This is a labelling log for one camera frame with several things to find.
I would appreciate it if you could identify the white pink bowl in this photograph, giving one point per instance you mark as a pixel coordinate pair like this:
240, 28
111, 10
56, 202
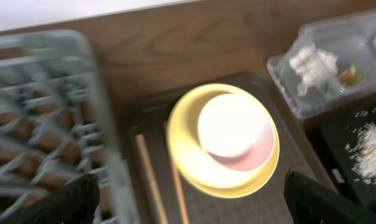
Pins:
236, 131

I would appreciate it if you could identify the yellow round plate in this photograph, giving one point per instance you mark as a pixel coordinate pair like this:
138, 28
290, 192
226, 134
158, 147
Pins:
195, 164

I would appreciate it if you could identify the dark brown serving tray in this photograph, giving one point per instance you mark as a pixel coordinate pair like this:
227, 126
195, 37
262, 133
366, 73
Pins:
265, 206

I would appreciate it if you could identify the wooden chopstick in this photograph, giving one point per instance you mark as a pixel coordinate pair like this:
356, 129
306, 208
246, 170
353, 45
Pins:
179, 191
150, 176

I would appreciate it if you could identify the white tissue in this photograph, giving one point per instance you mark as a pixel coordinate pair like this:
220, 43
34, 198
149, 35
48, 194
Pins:
314, 66

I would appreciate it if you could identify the pile of rice scraps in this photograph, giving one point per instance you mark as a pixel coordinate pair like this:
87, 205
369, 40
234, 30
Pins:
371, 152

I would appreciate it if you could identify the left wooden chopstick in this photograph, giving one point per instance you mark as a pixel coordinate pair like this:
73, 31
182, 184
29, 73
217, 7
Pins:
150, 176

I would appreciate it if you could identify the clear plastic waste bin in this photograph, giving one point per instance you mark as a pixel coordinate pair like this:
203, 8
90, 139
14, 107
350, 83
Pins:
353, 39

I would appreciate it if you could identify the green snack wrapper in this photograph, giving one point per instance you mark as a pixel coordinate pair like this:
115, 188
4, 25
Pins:
351, 76

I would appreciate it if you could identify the black rectangular tray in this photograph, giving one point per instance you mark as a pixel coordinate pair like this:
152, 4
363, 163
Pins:
342, 135

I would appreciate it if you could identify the grey plastic dish rack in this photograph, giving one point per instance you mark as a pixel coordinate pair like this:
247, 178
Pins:
56, 125

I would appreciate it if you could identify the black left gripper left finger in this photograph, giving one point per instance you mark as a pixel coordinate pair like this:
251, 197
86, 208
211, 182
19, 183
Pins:
76, 203

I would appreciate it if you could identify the right wooden chopstick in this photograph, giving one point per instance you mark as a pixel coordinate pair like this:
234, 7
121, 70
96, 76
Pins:
179, 191

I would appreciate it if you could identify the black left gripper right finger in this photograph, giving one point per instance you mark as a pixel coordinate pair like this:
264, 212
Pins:
311, 202

